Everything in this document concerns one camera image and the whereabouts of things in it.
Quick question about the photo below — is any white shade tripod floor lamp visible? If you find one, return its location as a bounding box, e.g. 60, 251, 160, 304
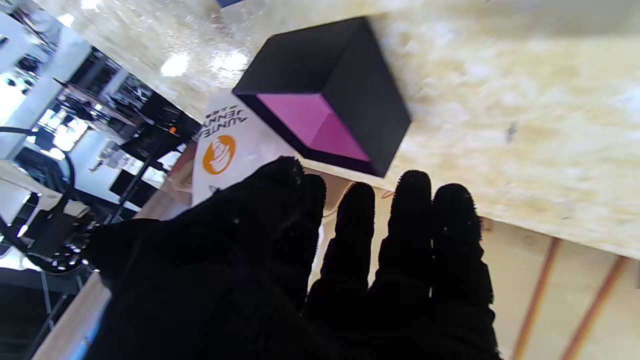
510, 236, 628, 360

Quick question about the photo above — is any black gift box pink inside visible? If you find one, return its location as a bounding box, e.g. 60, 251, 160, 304
231, 16, 412, 179

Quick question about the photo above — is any white plastic bag orange logo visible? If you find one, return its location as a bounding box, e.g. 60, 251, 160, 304
191, 89, 396, 236

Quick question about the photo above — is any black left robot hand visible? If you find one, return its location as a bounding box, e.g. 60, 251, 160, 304
82, 156, 503, 360

